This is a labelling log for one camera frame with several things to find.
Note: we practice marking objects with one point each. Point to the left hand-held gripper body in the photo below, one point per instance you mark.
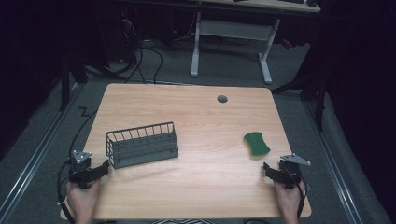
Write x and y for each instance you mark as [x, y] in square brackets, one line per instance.
[80, 165]

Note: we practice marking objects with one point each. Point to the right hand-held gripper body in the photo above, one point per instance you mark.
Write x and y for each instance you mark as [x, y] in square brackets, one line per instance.
[291, 171]

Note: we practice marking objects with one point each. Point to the green sponge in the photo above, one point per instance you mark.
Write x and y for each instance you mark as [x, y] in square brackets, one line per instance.
[257, 144]

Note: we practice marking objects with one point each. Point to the person's right hand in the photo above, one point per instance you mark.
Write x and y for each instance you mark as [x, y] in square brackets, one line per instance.
[288, 200]

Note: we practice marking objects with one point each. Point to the person's left hand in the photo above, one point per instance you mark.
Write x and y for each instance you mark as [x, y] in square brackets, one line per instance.
[83, 199]

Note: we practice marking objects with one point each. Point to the black metal stand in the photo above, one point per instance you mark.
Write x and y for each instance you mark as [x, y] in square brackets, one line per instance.
[319, 102]
[64, 81]

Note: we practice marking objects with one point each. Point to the person's striped clothing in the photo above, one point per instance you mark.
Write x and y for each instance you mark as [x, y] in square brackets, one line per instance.
[182, 221]

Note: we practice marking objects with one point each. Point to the small red object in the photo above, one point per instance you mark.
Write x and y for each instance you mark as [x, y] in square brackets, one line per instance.
[287, 44]

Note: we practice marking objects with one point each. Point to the white-framed desk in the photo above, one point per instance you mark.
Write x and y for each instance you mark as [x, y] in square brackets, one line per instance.
[236, 29]

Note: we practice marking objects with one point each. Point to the black keyboard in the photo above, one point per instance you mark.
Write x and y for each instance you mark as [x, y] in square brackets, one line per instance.
[289, 1]

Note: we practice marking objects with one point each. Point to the black computer mouse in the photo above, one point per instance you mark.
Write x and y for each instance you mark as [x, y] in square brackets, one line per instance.
[311, 2]

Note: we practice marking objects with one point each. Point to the metal floor rail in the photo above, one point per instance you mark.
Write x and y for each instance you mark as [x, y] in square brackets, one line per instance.
[334, 161]
[37, 155]

